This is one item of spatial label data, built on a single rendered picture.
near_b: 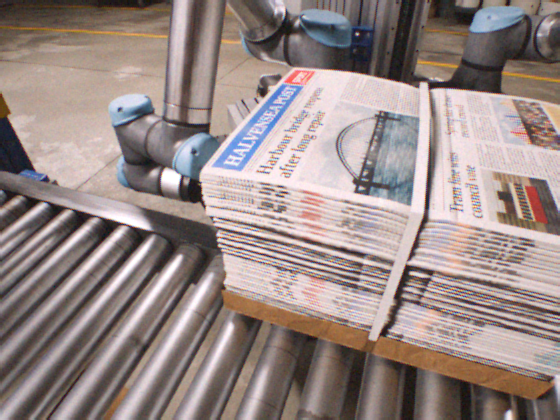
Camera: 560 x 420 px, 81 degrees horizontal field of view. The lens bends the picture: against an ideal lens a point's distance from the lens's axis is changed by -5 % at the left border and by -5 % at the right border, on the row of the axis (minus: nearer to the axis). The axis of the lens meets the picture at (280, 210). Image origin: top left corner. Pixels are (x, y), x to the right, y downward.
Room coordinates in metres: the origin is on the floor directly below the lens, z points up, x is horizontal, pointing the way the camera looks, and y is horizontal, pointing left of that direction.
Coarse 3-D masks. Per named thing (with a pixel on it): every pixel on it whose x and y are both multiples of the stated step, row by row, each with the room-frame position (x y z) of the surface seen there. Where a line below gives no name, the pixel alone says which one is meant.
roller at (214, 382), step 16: (224, 320) 0.25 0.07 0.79; (240, 320) 0.24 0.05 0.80; (256, 320) 0.25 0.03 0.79; (224, 336) 0.22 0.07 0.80; (240, 336) 0.22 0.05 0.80; (256, 336) 0.24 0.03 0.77; (208, 352) 0.20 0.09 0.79; (224, 352) 0.20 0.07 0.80; (240, 352) 0.20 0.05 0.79; (208, 368) 0.18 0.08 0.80; (224, 368) 0.18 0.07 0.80; (240, 368) 0.19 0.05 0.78; (192, 384) 0.16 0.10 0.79; (208, 384) 0.16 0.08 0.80; (224, 384) 0.16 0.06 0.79; (192, 400) 0.14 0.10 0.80; (208, 400) 0.14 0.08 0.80; (224, 400) 0.15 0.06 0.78; (176, 416) 0.13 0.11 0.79; (192, 416) 0.13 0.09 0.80; (208, 416) 0.13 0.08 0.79
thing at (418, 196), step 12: (420, 84) 0.46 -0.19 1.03; (420, 96) 0.40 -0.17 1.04; (420, 120) 0.32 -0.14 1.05; (420, 132) 0.30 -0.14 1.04; (420, 144) 0.28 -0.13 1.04; (420, 156) 0.26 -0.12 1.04; (420, 168) 0.24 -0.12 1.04; (420, 180) 0.23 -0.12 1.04; (420, 192) 0.21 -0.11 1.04; (420, 204) 0.20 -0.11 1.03
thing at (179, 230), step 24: (24, 192) 0.52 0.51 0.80; (48, 192) 0.52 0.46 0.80; (72, 192) 0.52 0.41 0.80; (96, 216) 0.45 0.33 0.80; (120, 216) 0.45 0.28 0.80; (144, 216) 0.45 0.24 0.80; (168, 216) 0.45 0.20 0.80; (168, 240) 0.40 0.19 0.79; (192, 240) 0.39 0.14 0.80; (216, 240) 0.39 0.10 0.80
